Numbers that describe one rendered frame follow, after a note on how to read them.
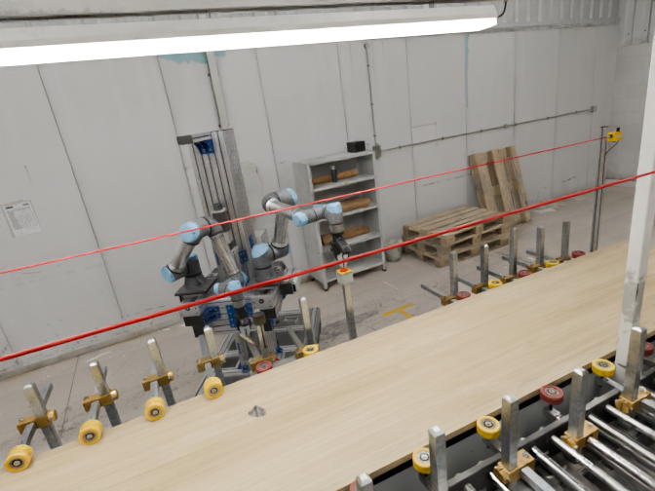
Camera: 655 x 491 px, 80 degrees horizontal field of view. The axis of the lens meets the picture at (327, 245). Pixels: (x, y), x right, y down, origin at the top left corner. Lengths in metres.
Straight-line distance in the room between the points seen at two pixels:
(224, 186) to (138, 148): 1.87
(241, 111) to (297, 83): 0.75
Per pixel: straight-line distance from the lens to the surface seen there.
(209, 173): 2.74
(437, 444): 1.28
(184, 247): 2.49
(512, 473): 1.59
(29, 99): 4.52
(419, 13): 1.83
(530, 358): 2.01
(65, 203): 4.53
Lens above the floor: 2.04
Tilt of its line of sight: 19 degrees down
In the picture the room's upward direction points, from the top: 8 degrees counter-clockwise
